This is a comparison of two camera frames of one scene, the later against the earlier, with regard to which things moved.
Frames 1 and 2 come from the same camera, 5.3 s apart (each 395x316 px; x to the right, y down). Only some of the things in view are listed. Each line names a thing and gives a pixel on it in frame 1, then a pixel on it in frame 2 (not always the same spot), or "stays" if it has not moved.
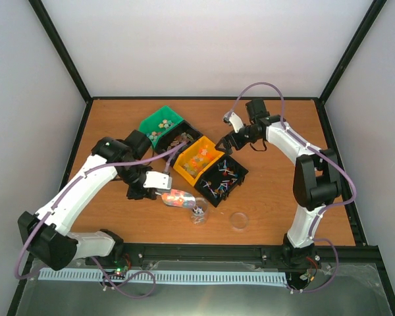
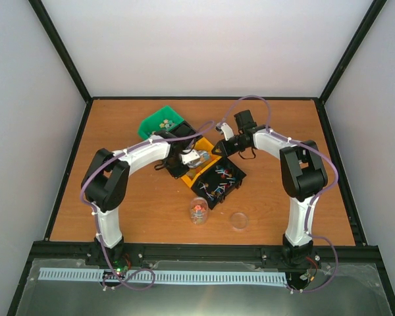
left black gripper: (132, 193) → (177, 174)
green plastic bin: (159, 123) stays
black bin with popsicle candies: (183, 132) stays
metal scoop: (179, 198) → (204, 156)
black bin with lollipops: (216, 184) stays
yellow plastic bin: (194, 159) stays
